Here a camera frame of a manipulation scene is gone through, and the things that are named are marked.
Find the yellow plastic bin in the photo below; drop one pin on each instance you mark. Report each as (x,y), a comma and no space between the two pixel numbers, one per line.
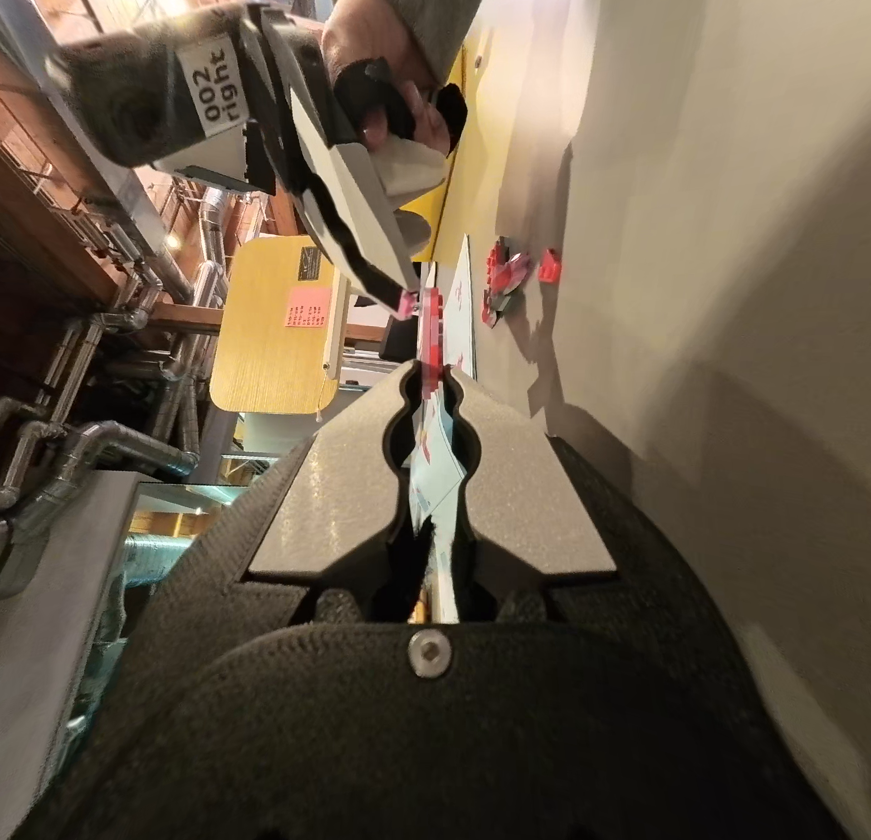
(442,214)

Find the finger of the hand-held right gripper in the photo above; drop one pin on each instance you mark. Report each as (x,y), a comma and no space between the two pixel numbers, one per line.
(326,234)
(360,200)

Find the wooden book stand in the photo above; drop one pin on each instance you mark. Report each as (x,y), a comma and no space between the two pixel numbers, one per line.
(258,350)

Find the pink red grey brick model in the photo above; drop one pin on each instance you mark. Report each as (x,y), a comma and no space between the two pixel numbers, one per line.
(503,282)

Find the metal ventilation duct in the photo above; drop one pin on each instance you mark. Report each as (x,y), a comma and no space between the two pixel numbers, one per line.
(115,445)

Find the open instruction booklet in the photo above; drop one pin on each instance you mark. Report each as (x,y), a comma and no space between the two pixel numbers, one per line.
(463,309)

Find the pink plate brick assembly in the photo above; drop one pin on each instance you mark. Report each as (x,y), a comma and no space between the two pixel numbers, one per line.
(432,343)

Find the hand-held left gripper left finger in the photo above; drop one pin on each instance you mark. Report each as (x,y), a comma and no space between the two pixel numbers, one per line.
(333,500)

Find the pink sticky note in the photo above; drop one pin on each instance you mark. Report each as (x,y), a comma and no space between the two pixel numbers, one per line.
(305,308)

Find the red slope brick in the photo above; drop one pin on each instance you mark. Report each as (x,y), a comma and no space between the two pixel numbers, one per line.
(550,266)

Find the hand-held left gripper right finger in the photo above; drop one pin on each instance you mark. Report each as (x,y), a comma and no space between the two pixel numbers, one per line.
(537,506)

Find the person's right hand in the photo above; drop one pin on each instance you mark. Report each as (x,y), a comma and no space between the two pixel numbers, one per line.
(367,30)

